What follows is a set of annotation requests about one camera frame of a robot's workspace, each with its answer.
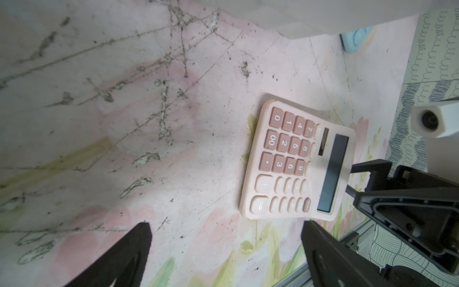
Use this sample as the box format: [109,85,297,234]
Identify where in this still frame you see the white plastic storage box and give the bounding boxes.
[202,0,459,39]

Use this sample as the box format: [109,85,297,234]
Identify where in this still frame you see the floral pink table mat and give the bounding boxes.
[1,1,418,287]

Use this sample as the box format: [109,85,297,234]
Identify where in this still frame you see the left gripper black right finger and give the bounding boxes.
[300,219,395,287]

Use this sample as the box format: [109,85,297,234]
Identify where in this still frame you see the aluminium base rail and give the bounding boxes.
[272,218,375,287]

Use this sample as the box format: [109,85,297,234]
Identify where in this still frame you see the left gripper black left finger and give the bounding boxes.
[67,222,153,287]

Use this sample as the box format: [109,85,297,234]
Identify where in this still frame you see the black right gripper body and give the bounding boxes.
[353,166,459,275]

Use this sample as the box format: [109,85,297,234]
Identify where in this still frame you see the teal calculator face up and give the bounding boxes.
[340,26,374,54]

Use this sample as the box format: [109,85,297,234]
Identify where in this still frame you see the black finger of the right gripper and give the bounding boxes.
[345,159,392,199]

